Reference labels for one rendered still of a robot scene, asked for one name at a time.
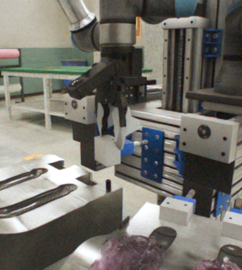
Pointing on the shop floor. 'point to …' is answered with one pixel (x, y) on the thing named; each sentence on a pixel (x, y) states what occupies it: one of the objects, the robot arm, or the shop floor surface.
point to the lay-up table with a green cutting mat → (55, 72)
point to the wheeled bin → (71, 65)
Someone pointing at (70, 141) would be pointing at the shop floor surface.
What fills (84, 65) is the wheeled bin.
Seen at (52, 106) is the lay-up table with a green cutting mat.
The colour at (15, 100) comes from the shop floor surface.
